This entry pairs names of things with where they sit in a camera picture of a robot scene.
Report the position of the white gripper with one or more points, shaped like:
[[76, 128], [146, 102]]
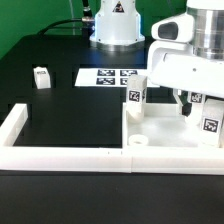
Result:
[[174, 65]]

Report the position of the white U-shaped fence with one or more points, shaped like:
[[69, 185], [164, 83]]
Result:
[[133, 159]]

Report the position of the white marker sheet with tags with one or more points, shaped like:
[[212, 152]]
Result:
[[99, 77]]

